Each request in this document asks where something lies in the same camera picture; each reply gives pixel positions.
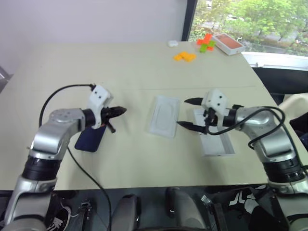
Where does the cream cushion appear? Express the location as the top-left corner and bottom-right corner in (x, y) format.
(276, 93), (308, 126)

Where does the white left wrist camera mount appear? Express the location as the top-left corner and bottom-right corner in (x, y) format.
(86, 84), (114, 129)

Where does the phone box with orange print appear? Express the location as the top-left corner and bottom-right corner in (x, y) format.
(211, 33), (245, 56)

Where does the green toy block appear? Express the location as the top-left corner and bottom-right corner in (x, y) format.
(200, 40), (217, 53)

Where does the white phone box base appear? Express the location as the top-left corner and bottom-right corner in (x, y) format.
(146, 94), (181, 140)

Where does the dark grey monitor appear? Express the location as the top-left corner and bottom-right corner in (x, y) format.
(0, 65), (14, 97)

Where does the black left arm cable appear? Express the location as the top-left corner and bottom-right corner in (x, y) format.
(38, 83), (112, 231)

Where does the black and white sneaker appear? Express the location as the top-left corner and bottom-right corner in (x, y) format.
(47, 199), (73, 231)

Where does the long orange toy block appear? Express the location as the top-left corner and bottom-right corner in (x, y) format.
(196, 33), (213, 46)

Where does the metal latch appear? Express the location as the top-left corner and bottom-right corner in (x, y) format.
(201, 194), (213, 208)
(80, 202), (93, 217)

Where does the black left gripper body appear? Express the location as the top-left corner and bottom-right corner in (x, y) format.
(100, 106), (117, 134)

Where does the grey rounded shell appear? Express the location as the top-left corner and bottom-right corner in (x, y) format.
(166, 186), (203, 231)
(112, 193), (141, 231)

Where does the white window sill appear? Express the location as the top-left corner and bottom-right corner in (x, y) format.
(242, 51), (308, 68)

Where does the dark blue phone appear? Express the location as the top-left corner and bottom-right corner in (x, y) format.
(74, 125), (106, 153)

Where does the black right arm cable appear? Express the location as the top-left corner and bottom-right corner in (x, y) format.
(204, 105), (308, 174)

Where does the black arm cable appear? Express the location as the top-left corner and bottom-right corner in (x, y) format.
(204, 105), (308, 174)
(38, 83), (112, 231)

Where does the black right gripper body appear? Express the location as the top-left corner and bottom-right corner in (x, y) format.
(203, 107), (218, 134)

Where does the white phone box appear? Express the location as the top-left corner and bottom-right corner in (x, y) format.
(193, 107), (235, 157)

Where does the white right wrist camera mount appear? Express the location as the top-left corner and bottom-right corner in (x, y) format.
(201, 88), (229, 121)

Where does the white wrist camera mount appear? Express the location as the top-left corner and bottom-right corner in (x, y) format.
(201, 88), (229, 121)
(86, 84), (114, 129)

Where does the black window frame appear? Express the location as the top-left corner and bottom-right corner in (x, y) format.
(181, 0), (199, 41)

